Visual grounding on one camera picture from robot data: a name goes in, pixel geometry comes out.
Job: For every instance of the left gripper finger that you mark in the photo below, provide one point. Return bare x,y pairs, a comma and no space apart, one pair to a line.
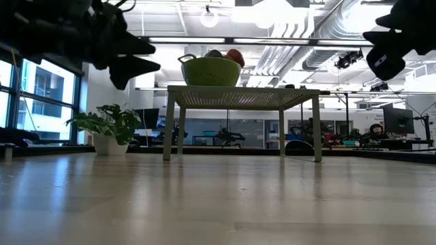
129,69
136,46

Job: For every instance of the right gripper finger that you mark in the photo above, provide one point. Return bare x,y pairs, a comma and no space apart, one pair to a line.
388,22
381,38

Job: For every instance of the dark purple plum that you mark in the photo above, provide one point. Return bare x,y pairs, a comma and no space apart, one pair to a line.
214,53

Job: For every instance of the green plastic colander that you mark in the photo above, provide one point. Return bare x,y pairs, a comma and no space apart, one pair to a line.
211,73

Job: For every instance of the red apple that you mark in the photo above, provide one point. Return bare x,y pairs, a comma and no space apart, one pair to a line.
235,56

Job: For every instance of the black background robot arm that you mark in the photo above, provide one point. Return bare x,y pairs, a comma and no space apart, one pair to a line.
228,135

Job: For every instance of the black ceiling spotlight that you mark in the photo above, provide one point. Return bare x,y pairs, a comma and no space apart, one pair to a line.
347,60

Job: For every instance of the black computer monitor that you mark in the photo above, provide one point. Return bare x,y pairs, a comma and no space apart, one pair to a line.
148,119
398,119

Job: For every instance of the black framed window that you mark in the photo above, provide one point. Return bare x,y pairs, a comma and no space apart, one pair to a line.
47,81

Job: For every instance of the pale green perforated shelf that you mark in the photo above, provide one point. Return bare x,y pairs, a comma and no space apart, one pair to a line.
204,89

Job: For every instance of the green potted plant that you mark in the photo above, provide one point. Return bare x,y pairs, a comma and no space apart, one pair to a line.
109,144

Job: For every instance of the round white pendant lamp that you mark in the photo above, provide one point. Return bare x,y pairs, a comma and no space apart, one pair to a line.
209,18

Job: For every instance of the person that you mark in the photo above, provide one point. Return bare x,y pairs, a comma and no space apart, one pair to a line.
376,131

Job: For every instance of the black overhead light bar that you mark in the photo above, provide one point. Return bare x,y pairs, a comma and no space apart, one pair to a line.
230,41

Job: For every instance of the black round chair back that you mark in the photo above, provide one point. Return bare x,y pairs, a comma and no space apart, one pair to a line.
299,148

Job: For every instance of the silver ventilation duct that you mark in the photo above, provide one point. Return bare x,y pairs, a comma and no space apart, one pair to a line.
327,30

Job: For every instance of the black aluminium table frame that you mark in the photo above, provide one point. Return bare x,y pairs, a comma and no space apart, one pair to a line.
51,149

